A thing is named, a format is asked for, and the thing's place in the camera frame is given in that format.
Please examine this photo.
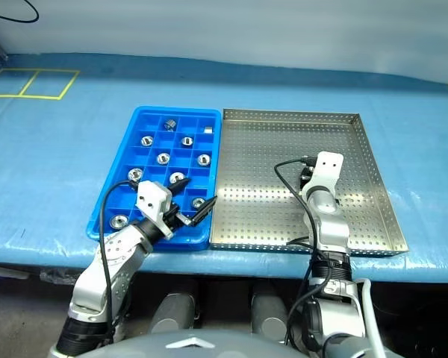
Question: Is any grey rounded cylinder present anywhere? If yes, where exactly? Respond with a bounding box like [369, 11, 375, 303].
[250, 285, 289, 342]
[149, 292, 197, 335]

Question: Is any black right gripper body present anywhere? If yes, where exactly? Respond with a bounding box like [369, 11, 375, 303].
[299, 166, 317, 189]

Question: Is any white hose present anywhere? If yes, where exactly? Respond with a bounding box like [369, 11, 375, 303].
[356, 277, 384, 358]

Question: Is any grey robot torso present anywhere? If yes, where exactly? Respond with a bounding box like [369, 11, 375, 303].
[74, 330, 396, 358]

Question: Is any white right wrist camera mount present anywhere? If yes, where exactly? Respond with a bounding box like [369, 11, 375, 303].
[302, 151, 345, 198]

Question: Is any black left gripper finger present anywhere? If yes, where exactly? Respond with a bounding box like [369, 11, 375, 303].
[167, 178, 193, 195]
[189, 196, 219, 227]

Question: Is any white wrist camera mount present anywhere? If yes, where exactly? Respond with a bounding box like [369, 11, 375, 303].
[302, 151, 345, 198]
[136, 180, 175, 239]

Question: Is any blue table cover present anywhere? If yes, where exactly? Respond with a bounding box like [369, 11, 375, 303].
[0, 51, 448, 284]

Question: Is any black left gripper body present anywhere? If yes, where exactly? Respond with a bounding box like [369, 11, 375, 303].
[162, 201, 192, 231]

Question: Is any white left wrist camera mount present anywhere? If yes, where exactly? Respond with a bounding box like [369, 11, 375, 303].
[136, 180, 175, 239]

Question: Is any perforated stainless steel tray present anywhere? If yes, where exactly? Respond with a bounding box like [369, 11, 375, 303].
[208, 108, 410, 258]

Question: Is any blue compartment tray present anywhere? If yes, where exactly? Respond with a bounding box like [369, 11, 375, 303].
[86, 105, 222, 251]

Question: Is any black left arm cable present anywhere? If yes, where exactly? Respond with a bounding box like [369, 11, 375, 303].
[99, 180, 141, 336]

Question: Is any crumpled dark plastic bag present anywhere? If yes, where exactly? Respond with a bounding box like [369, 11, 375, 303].
[40, 268, 81, 286]

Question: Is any thin black cable loop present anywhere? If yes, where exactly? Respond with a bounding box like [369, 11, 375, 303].
[0, 0, 40, 23]

